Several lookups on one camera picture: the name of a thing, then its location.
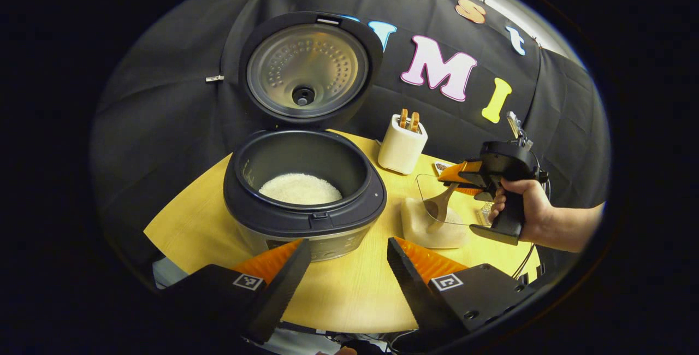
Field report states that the clear glass chopstick holder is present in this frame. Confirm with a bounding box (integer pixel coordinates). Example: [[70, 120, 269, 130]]
[[474, 202, 495, 228]]

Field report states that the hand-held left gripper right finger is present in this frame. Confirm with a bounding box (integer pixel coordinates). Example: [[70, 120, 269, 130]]
[[387, 236, 538, 345]]

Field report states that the black rice cooker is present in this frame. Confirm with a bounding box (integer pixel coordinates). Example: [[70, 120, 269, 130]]
[[223, 11, 387, 262]]

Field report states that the wooden spoon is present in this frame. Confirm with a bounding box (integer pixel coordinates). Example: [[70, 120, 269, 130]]
[[424, 182, 460, 234]]

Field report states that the white toaster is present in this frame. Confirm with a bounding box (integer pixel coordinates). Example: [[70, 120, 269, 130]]
[[377, 114, 428, 175]]

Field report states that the heap of white rice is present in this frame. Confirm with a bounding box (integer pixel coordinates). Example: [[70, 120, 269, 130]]
[[258, 173, 343, 205]]

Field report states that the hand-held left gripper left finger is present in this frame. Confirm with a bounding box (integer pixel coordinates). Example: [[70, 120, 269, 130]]
[[158, 239, 312, 345]]

